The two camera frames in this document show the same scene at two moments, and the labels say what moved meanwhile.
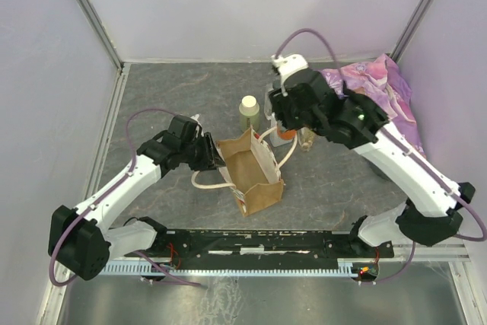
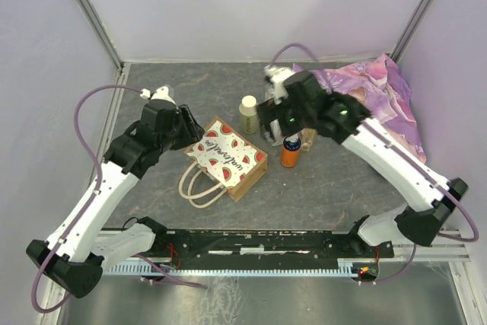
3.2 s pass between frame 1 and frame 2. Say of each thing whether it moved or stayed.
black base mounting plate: stayed
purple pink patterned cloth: stayed
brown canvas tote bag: moved
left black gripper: moved
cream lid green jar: stayed
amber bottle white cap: stayed
